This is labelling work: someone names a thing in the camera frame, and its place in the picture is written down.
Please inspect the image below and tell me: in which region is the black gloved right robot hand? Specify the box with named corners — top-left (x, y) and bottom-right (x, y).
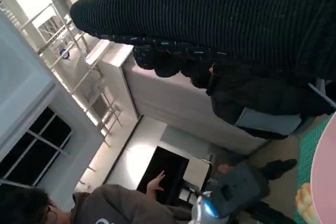
top-left (69, 0), bottom-right (336, 83)

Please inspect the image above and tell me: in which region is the pink bowl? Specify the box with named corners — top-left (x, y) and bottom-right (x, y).
top-left (310, 112), bottom-right (336, 224)

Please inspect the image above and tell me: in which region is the round bread bun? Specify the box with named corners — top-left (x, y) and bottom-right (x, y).
top-left (295, 183), bottom-right (317, 216)

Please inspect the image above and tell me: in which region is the white desk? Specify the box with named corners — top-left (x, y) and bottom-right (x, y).
top-left (85, 39), bottom-right (271, 156)

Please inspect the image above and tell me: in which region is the grey-blue office chair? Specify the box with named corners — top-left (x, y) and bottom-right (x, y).
top-left (235, 78), bottom-right (333, 136)

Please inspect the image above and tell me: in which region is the black screen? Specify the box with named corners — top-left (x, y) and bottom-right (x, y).
top-left (136, 146), bottom-right (191, 206)

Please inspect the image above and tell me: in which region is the green cutting mat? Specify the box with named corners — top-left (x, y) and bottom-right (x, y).
top-left (296, 113), bottom-right (336, 224)

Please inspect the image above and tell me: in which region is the black shoe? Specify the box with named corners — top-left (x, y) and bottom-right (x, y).
top-left (262, 158), bottom-right (298, 180)

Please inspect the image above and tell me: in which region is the round dome camera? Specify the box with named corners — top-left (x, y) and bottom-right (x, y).
top-left (59, 47), bottom-right (71, 61)

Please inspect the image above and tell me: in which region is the white metal truss frame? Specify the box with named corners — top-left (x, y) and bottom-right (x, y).
top-left (15, 0), bottom-right (124, 141)

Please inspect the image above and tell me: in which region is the dark window with white frame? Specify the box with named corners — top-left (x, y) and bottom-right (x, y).
top-left (0, 105), bottom-right (73, 187)

